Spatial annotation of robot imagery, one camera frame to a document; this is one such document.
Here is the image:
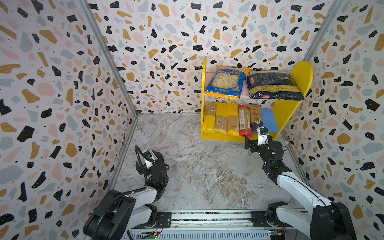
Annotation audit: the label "yellow spaghetti box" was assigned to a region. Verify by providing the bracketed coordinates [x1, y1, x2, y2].
[227, 102, 240, 137]

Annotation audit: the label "dark blue pasta bag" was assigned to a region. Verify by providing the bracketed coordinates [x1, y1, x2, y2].
[249, 104, 264, 135]

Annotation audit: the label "red pasta packet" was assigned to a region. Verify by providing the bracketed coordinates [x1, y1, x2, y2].
[238, 105, 253, 139]

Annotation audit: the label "clear yellow spaghetti packet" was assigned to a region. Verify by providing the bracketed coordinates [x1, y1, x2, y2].
[214, 102, 228, 134]

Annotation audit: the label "yellow spaghetti bag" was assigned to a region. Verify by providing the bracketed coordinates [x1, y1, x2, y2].
[201, 102, 216, 133]

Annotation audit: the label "black penne pasta bag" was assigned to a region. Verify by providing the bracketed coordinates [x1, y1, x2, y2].
[247, 71, 304, 101]

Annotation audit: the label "blue orecchiette pasta bag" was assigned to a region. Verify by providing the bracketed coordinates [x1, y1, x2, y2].
[205, 66, 250, 100]

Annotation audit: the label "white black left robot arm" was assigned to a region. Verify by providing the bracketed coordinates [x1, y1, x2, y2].
[83, 146, 169, 240]

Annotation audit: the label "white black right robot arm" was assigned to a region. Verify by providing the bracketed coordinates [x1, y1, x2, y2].
[244, 134, 357, 240]

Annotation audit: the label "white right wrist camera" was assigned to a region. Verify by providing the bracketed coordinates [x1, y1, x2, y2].
[257, 127, 269, 146]

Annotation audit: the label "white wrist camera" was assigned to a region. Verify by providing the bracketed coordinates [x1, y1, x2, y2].
[257, 127, 269, 146]
[142, 150, 155, 169]

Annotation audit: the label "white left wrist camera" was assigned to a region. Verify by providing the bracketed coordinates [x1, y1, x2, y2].
[142, 150, 155, 169]

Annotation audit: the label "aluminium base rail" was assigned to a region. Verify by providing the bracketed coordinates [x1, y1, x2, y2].
[122, 210, 308, 240]

